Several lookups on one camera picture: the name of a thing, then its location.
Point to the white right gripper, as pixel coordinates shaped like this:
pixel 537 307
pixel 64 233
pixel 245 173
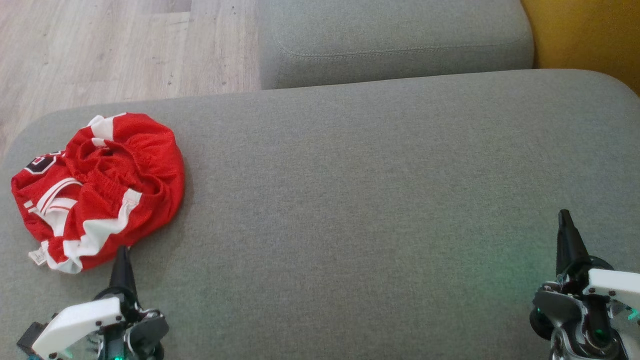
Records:
pixel 575 310

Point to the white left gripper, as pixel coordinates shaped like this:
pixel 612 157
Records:
pixel 80 320

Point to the red white basketball jersey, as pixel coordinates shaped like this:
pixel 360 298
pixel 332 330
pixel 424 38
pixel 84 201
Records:
pixel 45 187

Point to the yellow sofa backrest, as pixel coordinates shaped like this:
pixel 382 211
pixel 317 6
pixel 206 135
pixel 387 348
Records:
pixel 590 35

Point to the large grey sofa seat cushion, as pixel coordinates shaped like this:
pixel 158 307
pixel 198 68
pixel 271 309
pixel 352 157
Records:
pixel 350 200

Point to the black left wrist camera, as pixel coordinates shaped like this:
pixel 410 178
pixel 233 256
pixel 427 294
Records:
pixel 31 340

